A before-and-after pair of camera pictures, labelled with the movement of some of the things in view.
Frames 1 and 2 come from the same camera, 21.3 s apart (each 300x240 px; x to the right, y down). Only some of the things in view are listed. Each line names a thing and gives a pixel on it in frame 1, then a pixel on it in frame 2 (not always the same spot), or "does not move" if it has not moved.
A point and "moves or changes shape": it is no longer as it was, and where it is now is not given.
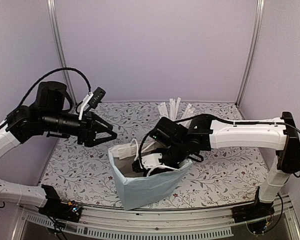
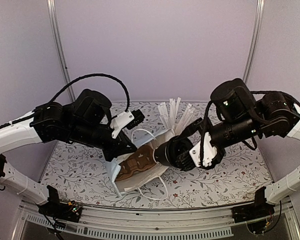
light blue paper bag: (156, 183) moves or changes shape
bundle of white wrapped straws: (173, 109) does not move
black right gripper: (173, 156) -> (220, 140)
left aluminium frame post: (54, 17) does not move
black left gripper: (87, 136) -> (120, 147)
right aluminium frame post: (257, 30) does not move
